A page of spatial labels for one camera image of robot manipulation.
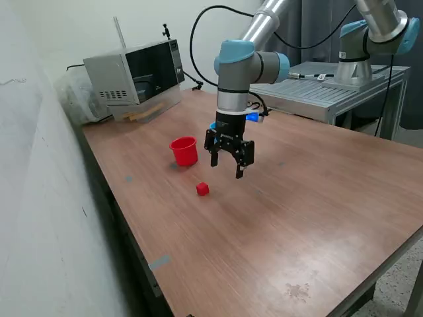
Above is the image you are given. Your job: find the black hanging cable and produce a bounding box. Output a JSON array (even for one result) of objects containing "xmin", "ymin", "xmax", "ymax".
[{"xmin": 374, "ymin": 54, "xmax": 395, "ymax": 137}]

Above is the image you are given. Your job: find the dark grey curtain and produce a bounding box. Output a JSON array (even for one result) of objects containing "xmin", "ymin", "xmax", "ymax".
[{"xmin": 262, "ymin": 0, "xmax": 423, "ymax": 131}]

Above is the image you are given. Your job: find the dark metal table frame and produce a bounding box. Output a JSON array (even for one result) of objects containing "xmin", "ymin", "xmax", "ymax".
[{"xmin": 77, "ymin": 125, "xmax": 423, "ymax": 317}]

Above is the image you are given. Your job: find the thin metal rod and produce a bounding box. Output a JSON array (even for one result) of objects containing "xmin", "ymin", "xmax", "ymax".
[{"xmin": 113, "ymin": 16, "xmax": 128, "ymax": 49}]

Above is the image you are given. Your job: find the silver microwave with black door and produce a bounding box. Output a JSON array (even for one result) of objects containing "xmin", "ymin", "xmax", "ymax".
[{"xmin": 82, "ymin": 38, "xmax": 186, "ymax": 107}]

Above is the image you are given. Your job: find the black camera cable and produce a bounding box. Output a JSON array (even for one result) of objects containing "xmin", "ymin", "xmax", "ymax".
[{"xmin": 188, "ymin": 5, "xmax": 358, "ymax": 88}]

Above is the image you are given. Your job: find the light wooden stick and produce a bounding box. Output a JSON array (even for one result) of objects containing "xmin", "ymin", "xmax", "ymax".
[{"xmin": 121, "ymin": 102, "xmax": 165, "ymax": 122}]

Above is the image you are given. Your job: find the clear plastic microwave stand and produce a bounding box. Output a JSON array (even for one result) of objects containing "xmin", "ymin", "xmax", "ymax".
[{"xmin": 108, "ymin": 84, "xmax": 182, "ymax": 124}]

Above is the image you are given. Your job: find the red plastic cup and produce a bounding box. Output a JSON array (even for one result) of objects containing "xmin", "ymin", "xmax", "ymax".
[{"xmin": 169, "ymin": 136, "xmax": 199, "ymax": 167}]

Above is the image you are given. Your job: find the silver connector with tagged cable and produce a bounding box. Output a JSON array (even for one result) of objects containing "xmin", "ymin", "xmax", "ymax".
[{"xmin": 288, "ymin": 70, "xmax": 334, "ymax": 81}]

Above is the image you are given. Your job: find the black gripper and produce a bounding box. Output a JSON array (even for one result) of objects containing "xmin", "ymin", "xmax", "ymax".
[{"xmin": 204, "ymin": 110, "xmax": 256, "ymax": 180}]

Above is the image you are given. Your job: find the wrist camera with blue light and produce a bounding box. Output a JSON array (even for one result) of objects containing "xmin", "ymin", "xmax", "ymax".
[{"xmin": 246, "ymin": 111, "xmax": 269, "ymax": 125}]

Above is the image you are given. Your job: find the long grey tape strip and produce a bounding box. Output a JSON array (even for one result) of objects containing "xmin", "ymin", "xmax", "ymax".
[{"xmin": 147, "ymin": 254, "xmax": 172, "ymax": 271}]

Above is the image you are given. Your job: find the aluminium robot mounting platform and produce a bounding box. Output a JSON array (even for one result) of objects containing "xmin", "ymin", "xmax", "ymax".
[{"xmin": 247, "ymin": 61, "xmax": 412, "ymax": 141}]

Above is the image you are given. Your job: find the crumpled clear plastic bag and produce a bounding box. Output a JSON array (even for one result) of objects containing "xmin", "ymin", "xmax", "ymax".
[{"xmin": 54, "ymin": 67, "xmax": 113, "ymax": 126}]

